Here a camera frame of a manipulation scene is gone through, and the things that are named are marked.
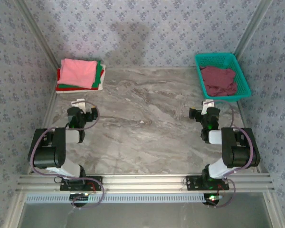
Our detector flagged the aluminium mounting rail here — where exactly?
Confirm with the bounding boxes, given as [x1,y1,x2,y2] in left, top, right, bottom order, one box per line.
[17,173,275,193]

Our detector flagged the teal plastic mesh basket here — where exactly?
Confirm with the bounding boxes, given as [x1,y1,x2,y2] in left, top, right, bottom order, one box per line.
[194,52,252,103]

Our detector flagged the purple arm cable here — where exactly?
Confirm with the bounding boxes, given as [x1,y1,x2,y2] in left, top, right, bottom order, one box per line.
[205,99,256,209]
[29,101,105,210]

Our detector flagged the grey slotted cable duct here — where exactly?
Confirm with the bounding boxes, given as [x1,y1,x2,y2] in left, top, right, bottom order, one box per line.
[25,192,205,204]

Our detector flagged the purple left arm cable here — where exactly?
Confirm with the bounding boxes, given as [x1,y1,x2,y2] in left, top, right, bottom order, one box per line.
[29,101,105,210]

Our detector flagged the green folded t-shirt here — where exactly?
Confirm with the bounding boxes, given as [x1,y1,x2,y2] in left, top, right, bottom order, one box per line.
[58,60,103,90]

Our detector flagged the red folded t-shirt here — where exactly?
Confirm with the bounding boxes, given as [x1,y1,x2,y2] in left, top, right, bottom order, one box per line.
[56,67,91,92]

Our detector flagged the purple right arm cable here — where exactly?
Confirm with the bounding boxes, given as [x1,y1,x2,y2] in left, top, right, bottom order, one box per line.
[205,99,256,209]

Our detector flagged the aluminium table side rail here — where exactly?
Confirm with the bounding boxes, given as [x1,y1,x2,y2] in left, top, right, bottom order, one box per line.
[3,91,59,228]
[236,99,285,228]

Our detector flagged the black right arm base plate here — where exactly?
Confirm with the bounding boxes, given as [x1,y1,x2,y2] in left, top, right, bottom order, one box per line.
[185,175,230,191]

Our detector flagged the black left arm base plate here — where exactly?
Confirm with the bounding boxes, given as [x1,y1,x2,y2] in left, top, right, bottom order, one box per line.
[59,176,103,192]

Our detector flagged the aluminium frame post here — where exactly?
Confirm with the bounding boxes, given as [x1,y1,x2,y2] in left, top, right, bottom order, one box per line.
[232,0,275,60]
[14,0,62,71]

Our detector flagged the maroon printed t-shirt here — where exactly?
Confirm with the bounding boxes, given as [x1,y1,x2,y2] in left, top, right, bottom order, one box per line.
[199,66,238,97]

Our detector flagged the controller board with green light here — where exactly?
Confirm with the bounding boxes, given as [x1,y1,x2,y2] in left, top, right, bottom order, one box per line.
[69,192,90,207]
[203,193,223,207]

